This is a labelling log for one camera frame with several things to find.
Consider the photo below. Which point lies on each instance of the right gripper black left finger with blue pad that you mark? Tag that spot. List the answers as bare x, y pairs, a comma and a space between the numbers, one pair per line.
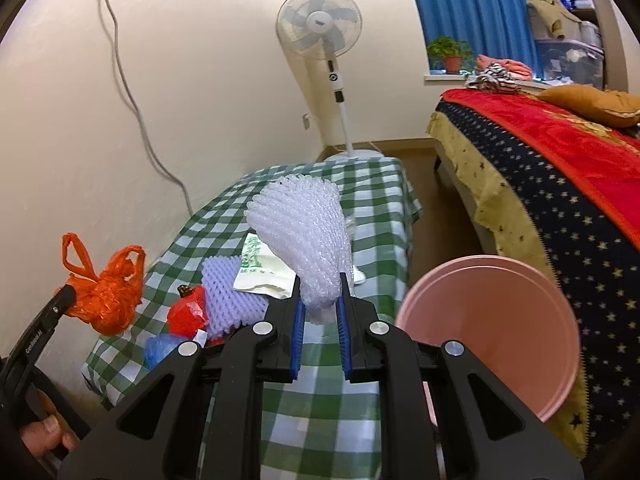
198, 413

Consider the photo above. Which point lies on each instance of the tool finger of the black left gripper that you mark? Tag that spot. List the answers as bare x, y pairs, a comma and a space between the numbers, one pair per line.
16, 371

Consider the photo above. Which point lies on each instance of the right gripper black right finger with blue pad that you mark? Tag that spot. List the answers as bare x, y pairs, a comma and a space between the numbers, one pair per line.
444, 414

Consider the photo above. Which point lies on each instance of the orange plastic bag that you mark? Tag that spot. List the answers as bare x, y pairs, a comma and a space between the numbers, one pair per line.
104, 300

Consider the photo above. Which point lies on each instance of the white foam fruit net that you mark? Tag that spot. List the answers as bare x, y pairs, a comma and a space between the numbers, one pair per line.
302, 221

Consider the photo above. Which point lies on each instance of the person left hand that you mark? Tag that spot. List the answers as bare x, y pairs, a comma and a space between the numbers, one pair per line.
45, 435

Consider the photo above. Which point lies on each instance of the blue plastic bag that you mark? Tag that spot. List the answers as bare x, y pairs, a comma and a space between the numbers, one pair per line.
158, 347

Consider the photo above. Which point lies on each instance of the red plastic wrapper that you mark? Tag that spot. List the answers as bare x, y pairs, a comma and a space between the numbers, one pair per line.
188, 314

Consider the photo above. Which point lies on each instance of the lavender foam fruit net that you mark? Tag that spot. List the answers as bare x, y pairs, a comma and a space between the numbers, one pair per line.
226, 308

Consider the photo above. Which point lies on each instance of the pink plastic bucket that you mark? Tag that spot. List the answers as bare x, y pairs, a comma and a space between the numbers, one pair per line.
512, 317

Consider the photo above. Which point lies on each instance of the green white checkered tablecloth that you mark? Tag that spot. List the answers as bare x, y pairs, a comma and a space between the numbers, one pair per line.
321, 426

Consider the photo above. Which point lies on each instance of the brown patterned candy wrapper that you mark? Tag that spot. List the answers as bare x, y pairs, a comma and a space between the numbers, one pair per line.
184, 290

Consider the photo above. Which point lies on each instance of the white green printed plastic bag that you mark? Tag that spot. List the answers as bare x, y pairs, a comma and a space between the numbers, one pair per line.
261, 272

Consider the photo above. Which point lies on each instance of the navy star pattern bedsheet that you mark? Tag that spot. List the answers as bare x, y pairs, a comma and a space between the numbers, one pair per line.
597, 269

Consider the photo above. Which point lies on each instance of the yellow green bed skirt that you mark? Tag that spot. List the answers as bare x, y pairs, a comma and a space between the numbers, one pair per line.
504, 228

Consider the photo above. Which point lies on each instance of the red blanket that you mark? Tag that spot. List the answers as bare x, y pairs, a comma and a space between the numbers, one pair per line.
601, 163

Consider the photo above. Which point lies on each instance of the zebra striped cloth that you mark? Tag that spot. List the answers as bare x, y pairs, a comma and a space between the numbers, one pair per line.
494, 78

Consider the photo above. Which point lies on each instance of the orange brown pillow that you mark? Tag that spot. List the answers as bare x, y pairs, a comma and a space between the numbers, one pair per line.
612, 108

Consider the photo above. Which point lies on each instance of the pink folded cloth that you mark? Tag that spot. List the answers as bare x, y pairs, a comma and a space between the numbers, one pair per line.
516, 69

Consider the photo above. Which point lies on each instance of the potted green plant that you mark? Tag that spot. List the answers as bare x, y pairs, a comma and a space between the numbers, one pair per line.
453, 54

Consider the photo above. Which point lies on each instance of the clear plastic storage box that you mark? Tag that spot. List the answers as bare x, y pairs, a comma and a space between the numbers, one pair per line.
571, 62

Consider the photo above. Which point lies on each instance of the white standing fan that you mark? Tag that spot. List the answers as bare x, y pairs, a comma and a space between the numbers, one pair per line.
324, 30

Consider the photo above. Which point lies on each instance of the blue curtain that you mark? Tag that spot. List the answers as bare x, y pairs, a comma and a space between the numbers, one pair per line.
496, 28

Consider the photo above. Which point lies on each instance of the beige garment on box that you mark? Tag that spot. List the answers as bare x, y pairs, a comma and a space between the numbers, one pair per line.
549, 19

